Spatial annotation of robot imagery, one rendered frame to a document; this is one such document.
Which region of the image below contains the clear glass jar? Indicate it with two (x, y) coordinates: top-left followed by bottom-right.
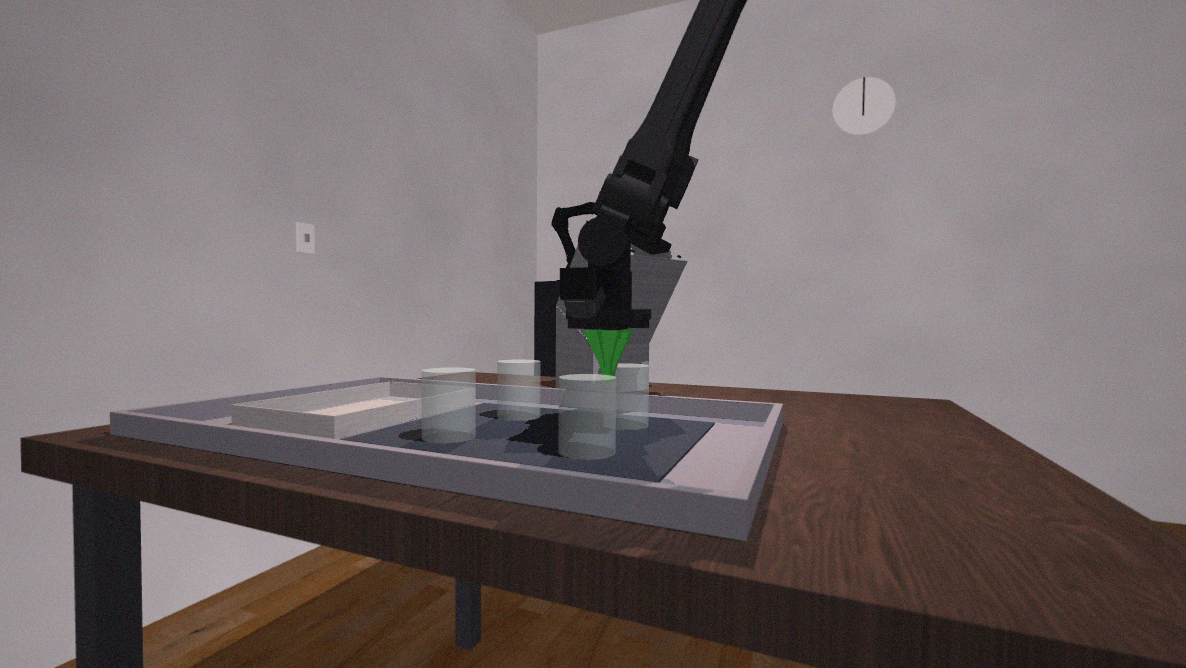
(557, 374), (617, 459)
(422, 368), (476, 443)
(497, 360), (541, 421)
(616, 363), (649, 430)

